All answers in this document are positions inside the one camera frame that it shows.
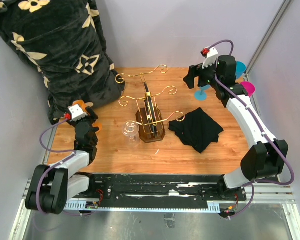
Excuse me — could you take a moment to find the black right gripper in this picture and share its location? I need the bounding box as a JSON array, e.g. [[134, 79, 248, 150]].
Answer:
[[183, 57, 222, 89]]

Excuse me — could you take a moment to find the orange wine glass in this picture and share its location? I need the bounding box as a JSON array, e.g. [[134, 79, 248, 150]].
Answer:
[[68, 100, 103, 133]]

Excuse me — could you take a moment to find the blue wine glass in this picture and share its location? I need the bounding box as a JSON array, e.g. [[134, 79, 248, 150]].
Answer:
[[235, 61, 247, 79], [194, 85, 211, 101]]

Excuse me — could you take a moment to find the clear wine glass front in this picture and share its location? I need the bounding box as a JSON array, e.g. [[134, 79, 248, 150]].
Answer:
[[122, 120, 140, 148]]

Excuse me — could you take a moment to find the magenta wine glass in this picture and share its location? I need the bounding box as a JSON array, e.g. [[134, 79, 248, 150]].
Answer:
[[240, 81, 256, 97]]

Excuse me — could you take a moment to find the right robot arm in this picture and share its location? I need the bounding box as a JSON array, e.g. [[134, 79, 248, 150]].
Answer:
[[183, 55, 289, 200]]

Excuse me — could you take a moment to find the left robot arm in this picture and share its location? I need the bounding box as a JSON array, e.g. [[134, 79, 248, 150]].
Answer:
[[25, 103, 99, 215]]

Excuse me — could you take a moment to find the gold black wine glass rack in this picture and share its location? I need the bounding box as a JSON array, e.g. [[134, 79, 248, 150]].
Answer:
[[118, 64, 185, 144]]

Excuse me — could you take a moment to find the black folded cloth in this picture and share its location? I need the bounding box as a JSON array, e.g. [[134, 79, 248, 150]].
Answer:
[[168, 107, 224, 154]]

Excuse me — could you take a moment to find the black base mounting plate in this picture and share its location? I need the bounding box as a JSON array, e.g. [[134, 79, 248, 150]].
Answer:
[[65, 174, 247, 212]]

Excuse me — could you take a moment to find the black floral plush blanket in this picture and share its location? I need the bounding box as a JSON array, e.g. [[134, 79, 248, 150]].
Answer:
[[0, 0, 125, 124]]

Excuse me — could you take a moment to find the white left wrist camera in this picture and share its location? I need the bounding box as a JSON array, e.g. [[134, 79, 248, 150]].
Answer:
[[68, 104, 88, 122]]

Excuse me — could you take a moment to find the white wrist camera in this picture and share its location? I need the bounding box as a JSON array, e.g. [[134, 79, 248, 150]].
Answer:
[[201, 47, 219, 69], [68, 104, 88, 122]]

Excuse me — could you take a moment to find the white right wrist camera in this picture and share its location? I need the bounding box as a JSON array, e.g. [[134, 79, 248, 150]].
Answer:
[[201, 47, 219, 69]]

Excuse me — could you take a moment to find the aluminium rail frame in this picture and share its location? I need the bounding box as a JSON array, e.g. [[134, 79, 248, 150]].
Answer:
[[8, 159, 300, 240]]

